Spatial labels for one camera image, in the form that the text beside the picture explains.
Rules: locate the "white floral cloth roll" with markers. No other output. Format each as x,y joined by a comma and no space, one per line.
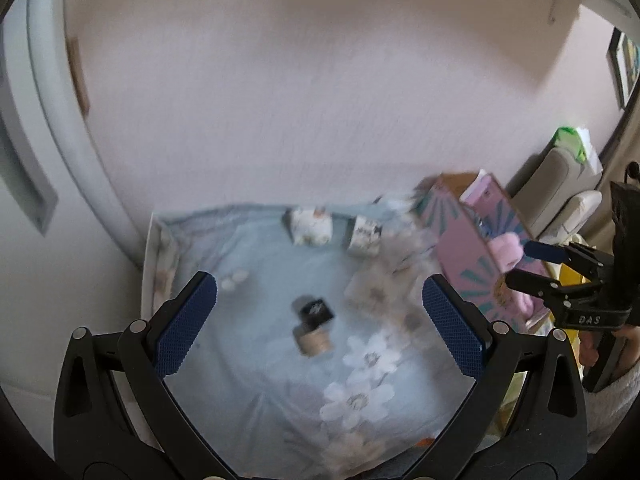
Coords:
310,225

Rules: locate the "floral blue tablecloth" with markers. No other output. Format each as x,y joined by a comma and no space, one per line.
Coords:
250,270

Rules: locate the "white shelf bracket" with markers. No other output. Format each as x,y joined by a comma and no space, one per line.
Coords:
562,5

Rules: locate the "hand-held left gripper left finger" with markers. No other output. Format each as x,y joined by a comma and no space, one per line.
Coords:
185,325

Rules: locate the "patterned tissue pack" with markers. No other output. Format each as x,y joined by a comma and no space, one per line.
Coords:
365,234

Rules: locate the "beige cylinder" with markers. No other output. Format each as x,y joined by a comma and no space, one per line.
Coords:
312,342

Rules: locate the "pink cardboard box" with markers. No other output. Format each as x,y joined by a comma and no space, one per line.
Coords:
465,255

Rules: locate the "brown door hinge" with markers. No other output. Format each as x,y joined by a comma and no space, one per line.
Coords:
79,80

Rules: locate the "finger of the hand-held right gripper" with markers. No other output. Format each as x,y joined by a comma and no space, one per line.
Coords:
542,251
530,282

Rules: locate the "person's right hand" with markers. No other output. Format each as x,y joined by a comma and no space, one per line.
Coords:
589,350

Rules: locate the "green and white packet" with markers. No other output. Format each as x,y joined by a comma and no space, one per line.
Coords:
570,137

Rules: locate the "yellow packet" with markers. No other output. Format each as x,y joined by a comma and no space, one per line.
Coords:
567,274

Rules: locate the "white cabinet door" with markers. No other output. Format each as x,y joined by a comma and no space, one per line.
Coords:
30,300

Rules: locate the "person's right forearm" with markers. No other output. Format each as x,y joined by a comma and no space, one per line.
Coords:
612,410

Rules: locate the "grey cushion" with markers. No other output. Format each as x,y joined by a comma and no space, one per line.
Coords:
550,180

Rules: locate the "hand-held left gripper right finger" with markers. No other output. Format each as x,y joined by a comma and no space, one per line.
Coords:
452,325

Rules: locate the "framed wall picture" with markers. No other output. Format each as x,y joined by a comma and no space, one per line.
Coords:
625,67

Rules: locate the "pink fluffy pad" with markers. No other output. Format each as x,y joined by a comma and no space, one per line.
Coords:
505,252

